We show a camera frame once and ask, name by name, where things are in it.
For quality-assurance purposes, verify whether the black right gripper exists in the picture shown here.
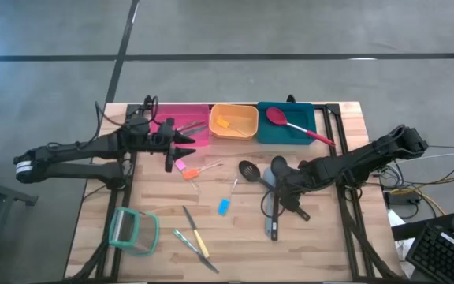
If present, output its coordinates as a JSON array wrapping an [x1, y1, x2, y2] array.
[[277, 160, 322, 198]]

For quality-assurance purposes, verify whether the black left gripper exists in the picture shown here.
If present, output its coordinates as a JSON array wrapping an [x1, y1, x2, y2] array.
[[150, 118, 198, 161]]

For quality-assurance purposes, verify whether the pink brush with clear handle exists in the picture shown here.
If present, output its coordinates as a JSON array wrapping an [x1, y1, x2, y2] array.
[[174, 159, 202, 194]]

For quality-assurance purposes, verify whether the black solid spoon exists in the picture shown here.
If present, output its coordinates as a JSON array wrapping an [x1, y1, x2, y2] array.
[[269, 155, 290, 241]]

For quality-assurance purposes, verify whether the orange brush with clear handle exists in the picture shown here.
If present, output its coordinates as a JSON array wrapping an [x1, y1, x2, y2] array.
[[182, 159, 225, 181]]

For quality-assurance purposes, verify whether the black slotted spoon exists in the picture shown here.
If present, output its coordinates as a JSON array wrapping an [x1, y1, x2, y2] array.
[[237, 159, 311, 222]]

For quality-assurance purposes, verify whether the yellow brush with clear handle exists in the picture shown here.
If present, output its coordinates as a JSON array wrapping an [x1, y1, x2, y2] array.
[[215, 116, 248, 137]]

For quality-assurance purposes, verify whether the blue brush with clear handle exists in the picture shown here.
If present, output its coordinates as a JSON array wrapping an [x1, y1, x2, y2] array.
[[217, 176, 240, 217]]

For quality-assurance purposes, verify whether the red spoon with white handle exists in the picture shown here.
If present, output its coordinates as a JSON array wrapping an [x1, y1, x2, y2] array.
[[265, 106, 337, 148]]

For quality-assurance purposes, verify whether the knife with patterned green handle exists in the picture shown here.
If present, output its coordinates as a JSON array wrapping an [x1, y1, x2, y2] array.
[[173, 228, 220, 275]]

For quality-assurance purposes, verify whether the knife with cream handle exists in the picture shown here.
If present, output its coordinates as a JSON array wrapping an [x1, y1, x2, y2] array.
[[181, 204, 211, 260]]

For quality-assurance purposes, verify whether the pink plastic bin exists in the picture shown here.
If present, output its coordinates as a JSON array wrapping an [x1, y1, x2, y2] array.
[[150, 103, 211, 148]]

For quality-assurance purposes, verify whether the blue plastic bin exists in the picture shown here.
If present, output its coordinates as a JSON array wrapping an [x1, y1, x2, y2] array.
[[256, 101, 318, 145]]

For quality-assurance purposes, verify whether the yellow plastic bin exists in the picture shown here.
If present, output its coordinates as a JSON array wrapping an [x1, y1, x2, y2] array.
[[208, 103, 259, 141]]

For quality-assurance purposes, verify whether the green clear container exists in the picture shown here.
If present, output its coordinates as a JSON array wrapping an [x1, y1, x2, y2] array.
[[107, 206, 161, 258]]

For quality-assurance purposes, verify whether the black power brick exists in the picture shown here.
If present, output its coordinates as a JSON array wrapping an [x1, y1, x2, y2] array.
[[383, 190, 414, 207]]

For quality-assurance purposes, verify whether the white paper sheet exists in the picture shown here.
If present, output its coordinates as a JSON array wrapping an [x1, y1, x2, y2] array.
[[386, 219, 414, 271]]

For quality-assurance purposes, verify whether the black computer keyboard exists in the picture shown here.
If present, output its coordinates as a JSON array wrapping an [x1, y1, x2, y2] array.
[[404, 222, 454, 284]]

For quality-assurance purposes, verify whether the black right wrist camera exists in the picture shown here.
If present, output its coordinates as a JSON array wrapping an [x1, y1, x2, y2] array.
[[284, 192, 303, 213]]

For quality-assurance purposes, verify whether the black aluminium table frame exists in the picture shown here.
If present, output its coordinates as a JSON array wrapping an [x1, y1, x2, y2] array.
[[64, 101, 405, 283]]

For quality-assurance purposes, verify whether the yellow cable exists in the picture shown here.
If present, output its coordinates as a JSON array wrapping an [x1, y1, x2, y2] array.
[[390, 170, 454, 216]]

